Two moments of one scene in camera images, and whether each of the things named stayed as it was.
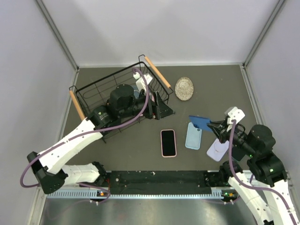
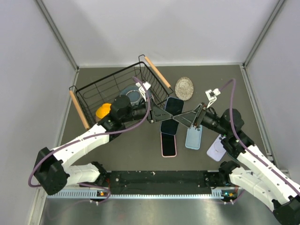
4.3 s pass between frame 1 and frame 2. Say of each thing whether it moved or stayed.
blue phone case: moved
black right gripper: moved
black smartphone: stayed
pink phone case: stayed
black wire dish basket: stayed
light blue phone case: stayed
